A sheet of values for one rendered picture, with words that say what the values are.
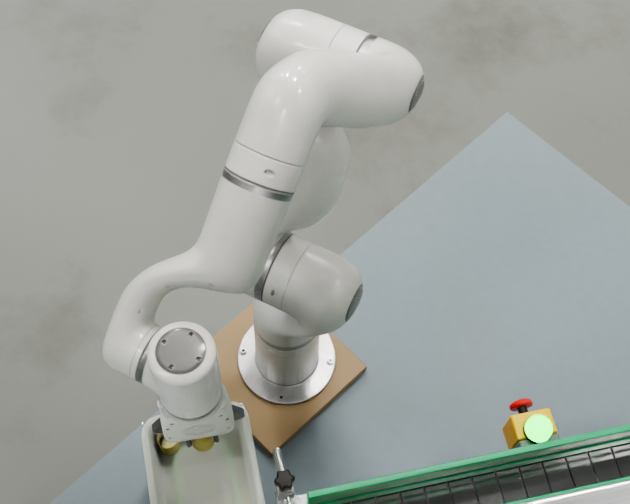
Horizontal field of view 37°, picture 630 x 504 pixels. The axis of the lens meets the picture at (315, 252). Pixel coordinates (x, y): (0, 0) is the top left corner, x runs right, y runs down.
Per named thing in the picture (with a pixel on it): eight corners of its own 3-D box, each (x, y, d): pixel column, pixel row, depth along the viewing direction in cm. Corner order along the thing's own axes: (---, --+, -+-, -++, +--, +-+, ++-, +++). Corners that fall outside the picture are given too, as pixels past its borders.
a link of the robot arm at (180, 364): (141, 398, 123) (202, 429, 121) (126, 361, 111) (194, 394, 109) (173, 346, 126) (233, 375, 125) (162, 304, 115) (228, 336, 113)
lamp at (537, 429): (528, 446, 151) (532, 441, 149) (519, 420, 153) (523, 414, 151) (554, 441, 152) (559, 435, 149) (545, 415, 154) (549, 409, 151)
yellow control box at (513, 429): (513, 468, 157) (523, 455, 150) (499, 426, 160) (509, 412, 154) (552, 459, 158) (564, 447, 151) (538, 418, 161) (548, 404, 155)
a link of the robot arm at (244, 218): (162, 143, 110) (83, 368, 117) (281, 196, 107) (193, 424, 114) (191, 142, 119) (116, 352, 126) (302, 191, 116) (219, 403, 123)
